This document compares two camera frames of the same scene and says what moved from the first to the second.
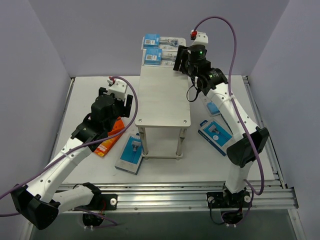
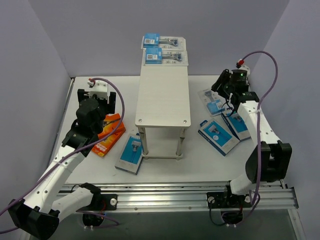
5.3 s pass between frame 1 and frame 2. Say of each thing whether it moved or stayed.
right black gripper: moved
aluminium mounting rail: stayed
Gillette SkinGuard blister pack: stayed
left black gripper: moved
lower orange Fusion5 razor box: stayed
